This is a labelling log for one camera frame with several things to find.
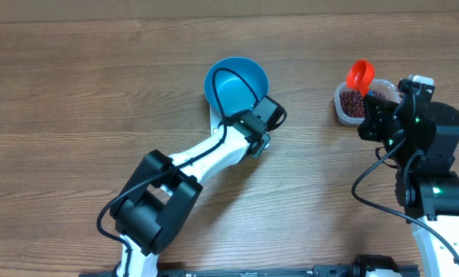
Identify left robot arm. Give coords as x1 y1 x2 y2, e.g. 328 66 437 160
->
109 96 287 276

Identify white kitchen scale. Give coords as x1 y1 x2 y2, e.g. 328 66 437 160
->
209 106 222 135

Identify clear plastic container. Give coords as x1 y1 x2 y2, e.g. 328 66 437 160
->
334 79 400 125

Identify blue metal bowl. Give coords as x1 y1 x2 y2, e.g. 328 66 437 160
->
204 57 269 116

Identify red beans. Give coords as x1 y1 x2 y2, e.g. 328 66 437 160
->
339 91 365 118

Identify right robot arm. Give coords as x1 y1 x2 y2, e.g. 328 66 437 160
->
358 95 459 276

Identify red scoop blue handle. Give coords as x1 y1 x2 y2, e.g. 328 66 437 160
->
345 59 375 97

